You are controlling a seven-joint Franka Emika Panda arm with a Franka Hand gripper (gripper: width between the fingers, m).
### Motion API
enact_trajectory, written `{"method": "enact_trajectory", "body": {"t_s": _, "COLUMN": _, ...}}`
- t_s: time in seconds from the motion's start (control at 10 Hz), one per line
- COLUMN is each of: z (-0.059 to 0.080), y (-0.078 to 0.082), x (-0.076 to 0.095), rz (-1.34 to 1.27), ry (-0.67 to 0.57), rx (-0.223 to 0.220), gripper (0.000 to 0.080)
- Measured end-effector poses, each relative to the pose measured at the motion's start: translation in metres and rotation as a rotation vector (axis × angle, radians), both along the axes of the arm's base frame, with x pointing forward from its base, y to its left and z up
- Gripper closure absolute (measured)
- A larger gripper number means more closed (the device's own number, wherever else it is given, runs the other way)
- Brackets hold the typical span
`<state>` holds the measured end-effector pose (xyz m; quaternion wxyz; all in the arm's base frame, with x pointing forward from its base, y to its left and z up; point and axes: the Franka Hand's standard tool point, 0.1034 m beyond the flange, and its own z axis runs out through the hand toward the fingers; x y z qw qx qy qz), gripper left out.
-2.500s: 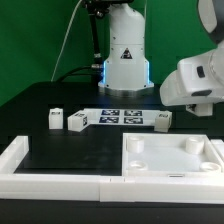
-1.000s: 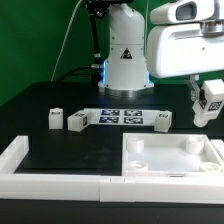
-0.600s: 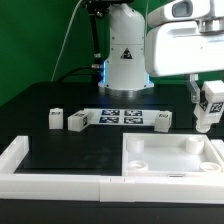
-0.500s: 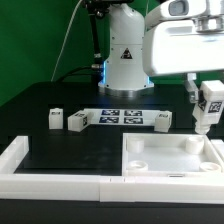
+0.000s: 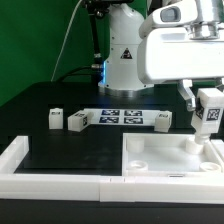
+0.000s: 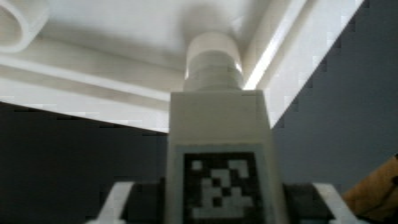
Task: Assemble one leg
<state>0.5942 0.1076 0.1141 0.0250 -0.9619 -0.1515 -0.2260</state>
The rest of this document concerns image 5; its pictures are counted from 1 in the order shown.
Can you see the white square tabletop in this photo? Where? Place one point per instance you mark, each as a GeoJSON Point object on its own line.
{"type": "Point", "coordinates": [172, 155]}

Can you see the white U-shaped obstacle fence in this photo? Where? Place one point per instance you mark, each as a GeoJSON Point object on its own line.
{"type": "Point", "coordinates": [207, 188]}

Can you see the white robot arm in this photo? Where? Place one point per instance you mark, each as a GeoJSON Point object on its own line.
{"type": "Point", "coordinates": [203, 19]}

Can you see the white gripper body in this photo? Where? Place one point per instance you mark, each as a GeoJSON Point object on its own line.
{"type": "Point", "coordinates": [167, 54]}

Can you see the white marker sheet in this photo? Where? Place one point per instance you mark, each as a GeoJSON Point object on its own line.
{"type": "Point", "coordinates": [128, 117]}

